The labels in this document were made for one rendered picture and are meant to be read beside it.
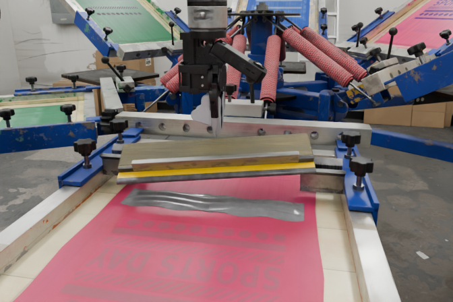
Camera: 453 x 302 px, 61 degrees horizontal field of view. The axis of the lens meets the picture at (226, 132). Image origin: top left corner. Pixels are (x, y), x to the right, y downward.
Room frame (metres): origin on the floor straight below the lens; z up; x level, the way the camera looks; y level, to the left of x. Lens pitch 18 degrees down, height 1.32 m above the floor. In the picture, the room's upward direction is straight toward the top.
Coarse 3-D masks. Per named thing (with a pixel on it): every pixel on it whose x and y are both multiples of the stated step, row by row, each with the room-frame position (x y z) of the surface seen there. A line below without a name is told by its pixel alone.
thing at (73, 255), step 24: (120, 192) 0.73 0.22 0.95; (192, 192) 0.73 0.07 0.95; (216, 192) 0.73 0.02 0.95; (96, 216) 0.63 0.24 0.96; (120, 216) 0.63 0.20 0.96; (144, 216) 0.63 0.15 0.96; (168, 216) 0.63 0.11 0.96; (192, 216) 0.63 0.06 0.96; (72, 240) 0.56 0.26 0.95; (96, 240) 0.56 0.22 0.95; (48, 264) 0.49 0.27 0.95; (72, 264) 0.49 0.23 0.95; (48, 288) 0.44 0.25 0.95
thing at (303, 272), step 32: (224, 192) 0.73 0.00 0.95; (256, 192) 0.73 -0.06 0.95; (288, 192) 0.73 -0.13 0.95; (224, 224) 0.60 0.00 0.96; (256, 224) 0.60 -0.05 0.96; (288, 224) 0.60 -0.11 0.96; (288, 256) 0.51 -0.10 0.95; (320, 256) 0.51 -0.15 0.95; (288, 288) 0.44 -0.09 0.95; (320, 288) 0.44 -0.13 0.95
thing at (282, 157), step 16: (144, 160) 0.68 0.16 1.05; (160, 160) 0.68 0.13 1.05; (176, 160) 0.68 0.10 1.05; (192, 160) 0.68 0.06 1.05; (208, 160) 0.68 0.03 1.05; (224, 160) 0.68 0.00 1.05; (240, 160) 0.68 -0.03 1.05; (256, 160) 0.68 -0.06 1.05; (272, 160) 0.69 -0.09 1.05; (288, 160) 0.69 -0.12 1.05
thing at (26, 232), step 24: (72, 192) 0.66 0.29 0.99; (24, 216) 0.57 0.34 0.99; (48, 216) 0.58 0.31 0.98; (360, 216) 0.57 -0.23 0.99; (0, 240) 0.50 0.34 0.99; (24, 240) 0.52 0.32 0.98; (360, 240) 0.50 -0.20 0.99; (0, 264) 0.47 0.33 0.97; (360, 264) 0.45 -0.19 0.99; (384, 264) 0.45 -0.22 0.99; (360, 288) 0.43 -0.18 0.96; (384, 288) 0.40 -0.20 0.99
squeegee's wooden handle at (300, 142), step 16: (128, 144) 0.74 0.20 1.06; (144, 144) 0.74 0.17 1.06; (160, 144) 0.74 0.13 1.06; (176, 144) 0.74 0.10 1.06; (192, 144) 0.74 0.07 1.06; (208, 144) 0.73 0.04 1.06; (224, 144) 0.73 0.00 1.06; (240, 144) 0.73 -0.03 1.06; (256, 144) 0.73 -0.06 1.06; (272, 144) 0.72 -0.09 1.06; (288, 144) 0.72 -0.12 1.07; (304, 144) 0.72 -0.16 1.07; (128, 160) 0.70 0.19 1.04; (304, 160) 0.69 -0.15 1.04
